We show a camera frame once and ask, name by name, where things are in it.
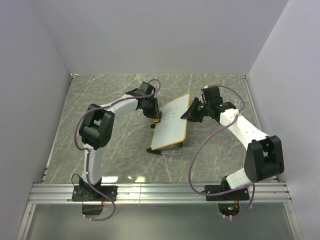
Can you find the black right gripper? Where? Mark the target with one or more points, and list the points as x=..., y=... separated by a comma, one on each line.
x=190, y=114

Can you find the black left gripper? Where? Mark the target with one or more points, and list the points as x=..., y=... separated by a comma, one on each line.
x=155, y=113

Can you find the yellow-framed whiteboard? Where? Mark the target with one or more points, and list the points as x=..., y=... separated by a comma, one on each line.
x=171, y=131

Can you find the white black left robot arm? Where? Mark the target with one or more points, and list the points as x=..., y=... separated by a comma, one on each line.
x=94, y=131

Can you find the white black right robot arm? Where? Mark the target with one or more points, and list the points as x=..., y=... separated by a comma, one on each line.
x=264, y=153

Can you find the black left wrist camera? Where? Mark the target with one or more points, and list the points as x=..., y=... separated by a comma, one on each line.
x=145, y=89

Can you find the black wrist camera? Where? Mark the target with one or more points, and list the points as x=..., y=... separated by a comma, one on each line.
x=212, y=95
x=145, y=89

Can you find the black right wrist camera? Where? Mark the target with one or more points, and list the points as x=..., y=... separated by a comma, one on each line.
x=212, y=95

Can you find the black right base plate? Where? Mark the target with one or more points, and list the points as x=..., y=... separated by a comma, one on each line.
x=242, y=194

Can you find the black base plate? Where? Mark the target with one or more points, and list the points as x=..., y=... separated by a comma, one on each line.
x=87, y=194
x=242, y=194

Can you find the aluminium mounting rail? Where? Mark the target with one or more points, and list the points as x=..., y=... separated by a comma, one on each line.
x=154, y=193

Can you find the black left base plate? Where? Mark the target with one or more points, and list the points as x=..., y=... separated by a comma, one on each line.
x=87, y=194

